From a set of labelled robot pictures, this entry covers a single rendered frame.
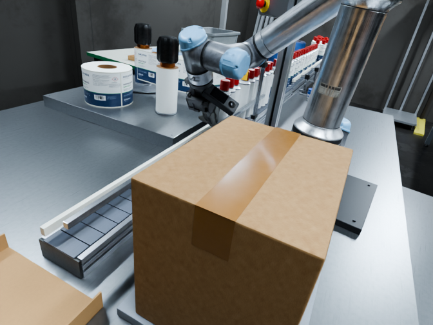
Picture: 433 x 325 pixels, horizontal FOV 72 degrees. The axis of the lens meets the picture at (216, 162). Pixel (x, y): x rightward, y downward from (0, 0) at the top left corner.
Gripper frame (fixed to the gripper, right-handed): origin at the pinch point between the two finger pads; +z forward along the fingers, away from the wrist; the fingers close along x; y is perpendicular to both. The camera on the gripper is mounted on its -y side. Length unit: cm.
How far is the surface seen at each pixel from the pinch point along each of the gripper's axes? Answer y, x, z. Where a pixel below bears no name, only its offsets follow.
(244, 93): -0.9, -22.8, 5.2
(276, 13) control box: -7.7, -38.3, -19.9
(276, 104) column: -15.1, -20.8, 4.7
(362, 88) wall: -48, -376, 294
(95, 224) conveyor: 0, 51, -23
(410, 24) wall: -82, -424, 203
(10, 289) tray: 3, 68, -27
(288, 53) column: -15.3, -30.0, -11.2
